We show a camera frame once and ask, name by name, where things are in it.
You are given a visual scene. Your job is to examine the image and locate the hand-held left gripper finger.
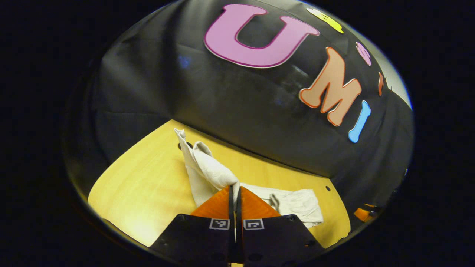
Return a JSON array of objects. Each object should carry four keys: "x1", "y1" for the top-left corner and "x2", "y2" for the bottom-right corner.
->
[
  {"x1": 236, "y1": 186, "x2": 326, "y2": 267},
  {"x1": 148, "y1": 185, "x2": 236, "y2": 266}
]

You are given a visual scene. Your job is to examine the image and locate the white jeans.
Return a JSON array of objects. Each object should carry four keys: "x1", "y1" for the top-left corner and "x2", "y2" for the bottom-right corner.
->
[{"x1": 174, "y1": 128, "x2": 324, "y2": 228}]

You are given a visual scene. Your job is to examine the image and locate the black backdrop cloth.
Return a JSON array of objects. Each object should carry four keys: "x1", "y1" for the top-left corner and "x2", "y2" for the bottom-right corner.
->
[{"x1": 63, "y1": 0, "x2": 414, "y2": 230}]

